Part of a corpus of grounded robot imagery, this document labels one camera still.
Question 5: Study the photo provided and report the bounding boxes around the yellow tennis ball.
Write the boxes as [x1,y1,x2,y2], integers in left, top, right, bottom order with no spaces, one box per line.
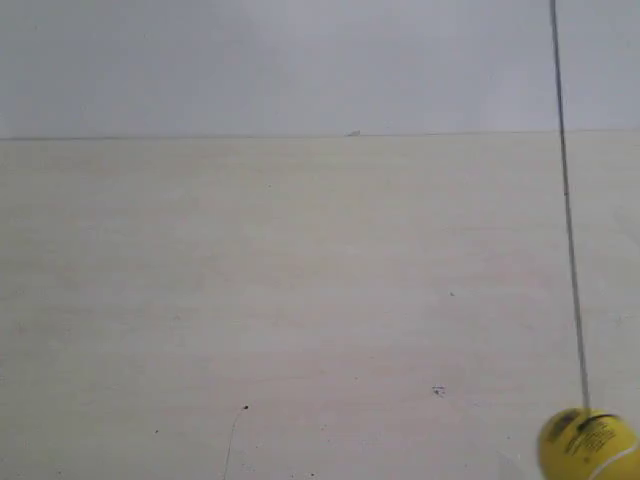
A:
[537,408,639,480]

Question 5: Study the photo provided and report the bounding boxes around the thin black hanging string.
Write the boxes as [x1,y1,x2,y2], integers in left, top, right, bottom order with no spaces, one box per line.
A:
[549,0,592,412]

